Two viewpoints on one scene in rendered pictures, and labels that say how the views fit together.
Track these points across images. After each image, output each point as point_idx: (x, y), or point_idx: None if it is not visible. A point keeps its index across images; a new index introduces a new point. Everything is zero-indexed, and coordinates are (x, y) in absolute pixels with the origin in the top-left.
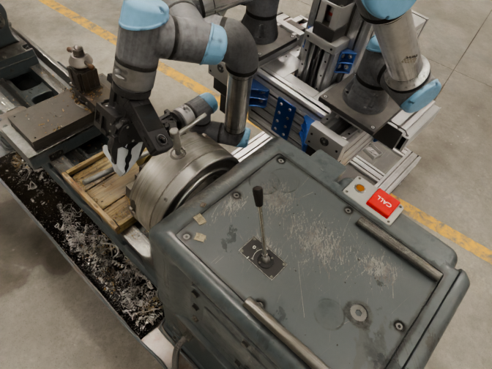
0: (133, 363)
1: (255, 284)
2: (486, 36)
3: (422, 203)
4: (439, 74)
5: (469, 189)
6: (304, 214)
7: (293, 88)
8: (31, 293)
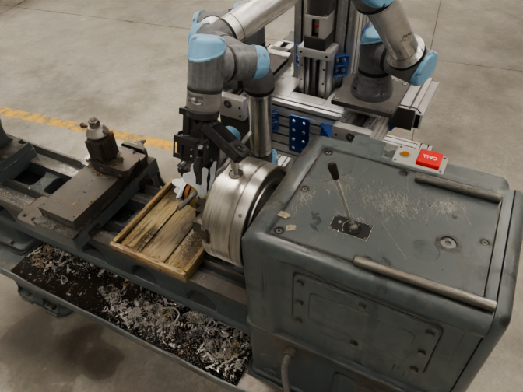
0: None
1: (354, 247)
2: (447, 19)
3: None
4: None
5: (489, 165)
6: (368, 187)
7: (301, 103)
8: None
